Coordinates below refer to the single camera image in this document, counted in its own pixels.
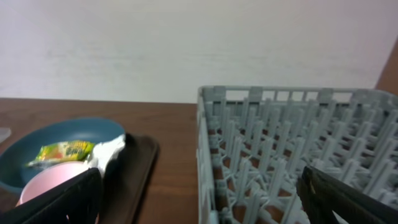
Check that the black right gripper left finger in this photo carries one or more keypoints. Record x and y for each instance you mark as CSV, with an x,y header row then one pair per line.
x,y
77,200

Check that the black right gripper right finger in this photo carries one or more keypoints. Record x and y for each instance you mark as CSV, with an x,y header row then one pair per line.
x,y
323,197

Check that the pink cup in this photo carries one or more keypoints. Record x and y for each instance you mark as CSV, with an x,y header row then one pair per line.
x,y
50,178

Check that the yellow green snack wrapper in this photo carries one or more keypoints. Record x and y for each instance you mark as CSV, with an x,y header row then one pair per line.
x,y
60,152

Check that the white napkin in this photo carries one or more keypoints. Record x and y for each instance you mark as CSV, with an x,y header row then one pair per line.
x,y
104,152

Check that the grey dishwasher rack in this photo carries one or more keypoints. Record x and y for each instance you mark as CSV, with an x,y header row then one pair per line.
x,y
253,143

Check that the brown serving tray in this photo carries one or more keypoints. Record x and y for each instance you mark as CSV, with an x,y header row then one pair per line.
x,y
126,180

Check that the dark blue plate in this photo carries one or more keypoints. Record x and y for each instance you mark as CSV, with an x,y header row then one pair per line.
x,y
15,175

